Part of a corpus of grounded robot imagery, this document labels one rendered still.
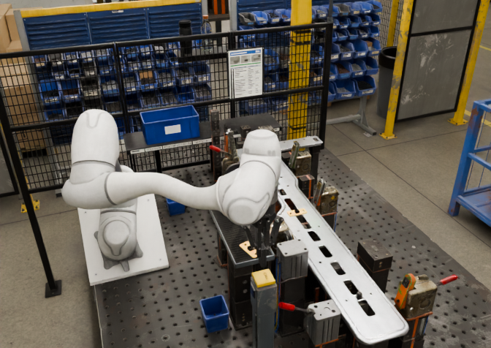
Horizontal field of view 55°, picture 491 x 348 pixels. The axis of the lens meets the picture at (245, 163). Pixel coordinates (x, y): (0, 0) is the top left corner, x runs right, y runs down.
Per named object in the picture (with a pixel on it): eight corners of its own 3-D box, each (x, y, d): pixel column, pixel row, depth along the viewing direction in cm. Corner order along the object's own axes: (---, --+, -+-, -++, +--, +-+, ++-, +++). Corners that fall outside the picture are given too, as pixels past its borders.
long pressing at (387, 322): (421, 330, 151) (421, 327, 150) (358, 349, 145) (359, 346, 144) (269, 145, 265) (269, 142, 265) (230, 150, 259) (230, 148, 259)
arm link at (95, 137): (101, 219, 213) (104, 173, 220) (139, 218, 215) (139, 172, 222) (61, 164, 141) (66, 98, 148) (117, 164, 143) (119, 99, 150)
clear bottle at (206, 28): (214, 51, 273) (212, 16, 263) (203, 53, 271) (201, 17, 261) (211, 48, 278) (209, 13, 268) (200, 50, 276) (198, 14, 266)
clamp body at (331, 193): (338, 252, 228) (344, 192, 211) (315, 258, 225) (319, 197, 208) (329, 241, 236) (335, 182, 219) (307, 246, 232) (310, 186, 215)
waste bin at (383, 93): (426, 119, 531) (438, 55, 496) (388, 126, 516) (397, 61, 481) (398, 103, 573) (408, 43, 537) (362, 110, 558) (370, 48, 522)
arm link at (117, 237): (98, 261, 208) (94, 253, 188) (100, 220, 214) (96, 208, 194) (136, 260, 211) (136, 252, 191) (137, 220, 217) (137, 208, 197)
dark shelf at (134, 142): (282, 131, 278) (282, 126, 277) (127, 155, 254) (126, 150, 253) (269, 116, 296) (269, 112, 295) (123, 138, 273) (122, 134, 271)
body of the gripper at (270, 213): (252, 210, 130) (252, 236, 134) (280, 204, 132) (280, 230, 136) (243, 195, 136) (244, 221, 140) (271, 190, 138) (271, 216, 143)
